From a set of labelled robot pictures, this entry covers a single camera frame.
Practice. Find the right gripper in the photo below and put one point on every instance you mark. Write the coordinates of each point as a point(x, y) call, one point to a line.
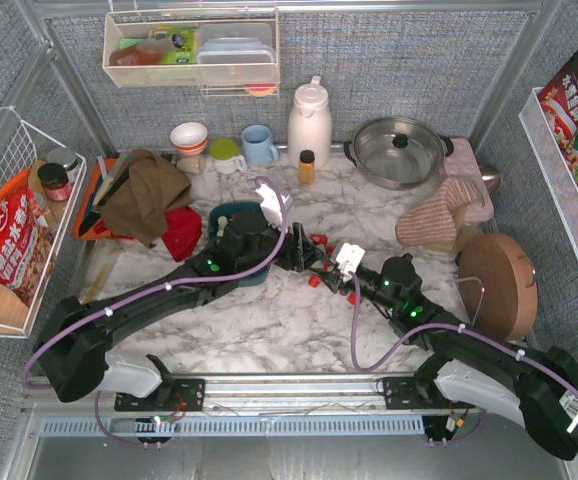
point(337, 279)

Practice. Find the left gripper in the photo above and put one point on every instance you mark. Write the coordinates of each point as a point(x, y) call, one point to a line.
point(299, 248)

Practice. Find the teal storage basket tray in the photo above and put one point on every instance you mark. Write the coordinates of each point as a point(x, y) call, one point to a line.
point(231, 210)

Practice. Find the green coffee capsule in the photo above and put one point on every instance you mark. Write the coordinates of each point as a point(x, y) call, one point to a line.
point(222, 222)

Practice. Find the pink striped towel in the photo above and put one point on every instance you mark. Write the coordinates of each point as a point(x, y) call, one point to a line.
point(453, 193)

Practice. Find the red cloth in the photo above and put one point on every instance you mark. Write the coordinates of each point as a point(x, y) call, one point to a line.
point(183, 232)

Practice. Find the brown cloth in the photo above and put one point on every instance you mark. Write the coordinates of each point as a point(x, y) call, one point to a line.
point(138, 208)

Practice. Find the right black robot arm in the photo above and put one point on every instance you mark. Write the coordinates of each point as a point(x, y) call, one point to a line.
point(534, 389)

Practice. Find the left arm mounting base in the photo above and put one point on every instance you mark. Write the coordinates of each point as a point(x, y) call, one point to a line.
point(186, 395)

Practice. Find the right arm mounting base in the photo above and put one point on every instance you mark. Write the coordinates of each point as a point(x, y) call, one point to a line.
point(411, 392)

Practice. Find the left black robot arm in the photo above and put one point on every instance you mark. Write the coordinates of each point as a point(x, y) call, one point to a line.
point(75, 349)

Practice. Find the orange spice bottle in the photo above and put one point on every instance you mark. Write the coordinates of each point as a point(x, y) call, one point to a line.
point(306, 167)

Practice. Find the blue mug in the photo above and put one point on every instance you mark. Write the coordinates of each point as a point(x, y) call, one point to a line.
point(257, 145)

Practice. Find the green lid white cup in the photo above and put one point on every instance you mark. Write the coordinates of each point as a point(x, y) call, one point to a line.
point(226, 156)

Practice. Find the white thermos jug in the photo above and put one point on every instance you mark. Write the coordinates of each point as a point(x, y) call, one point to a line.
point(310, 124)

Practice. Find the round wooden board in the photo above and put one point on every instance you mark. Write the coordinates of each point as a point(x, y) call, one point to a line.
point(497, 284)

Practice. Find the steel pot with lid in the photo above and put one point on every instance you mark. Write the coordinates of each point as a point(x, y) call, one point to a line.
point(398, 153)

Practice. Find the pepper grinder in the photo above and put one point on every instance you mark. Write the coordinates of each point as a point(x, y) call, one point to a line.
point(195, 164)

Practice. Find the pink egg tray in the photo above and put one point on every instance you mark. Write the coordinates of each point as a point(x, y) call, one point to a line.
point(460, 162)

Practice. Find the white striped bowl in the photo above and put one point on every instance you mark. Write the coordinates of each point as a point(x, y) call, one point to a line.
point(189, 138)

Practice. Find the orange tray with knives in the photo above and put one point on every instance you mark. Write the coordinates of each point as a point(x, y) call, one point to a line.
point(88, 225)

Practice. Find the clear plastic containers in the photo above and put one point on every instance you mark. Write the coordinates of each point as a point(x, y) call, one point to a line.
point(235, 53)

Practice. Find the orange snack bag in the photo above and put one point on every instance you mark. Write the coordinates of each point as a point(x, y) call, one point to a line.
point(25, 244)

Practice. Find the cream wall shelf basket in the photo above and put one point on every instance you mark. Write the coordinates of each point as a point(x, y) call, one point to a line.
point(156, 48)

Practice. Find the right white wall basket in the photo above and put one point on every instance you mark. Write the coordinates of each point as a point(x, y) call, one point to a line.
point(560, 183)

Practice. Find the left wire basket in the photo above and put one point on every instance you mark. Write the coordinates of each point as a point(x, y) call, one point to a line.
point(26, 148)

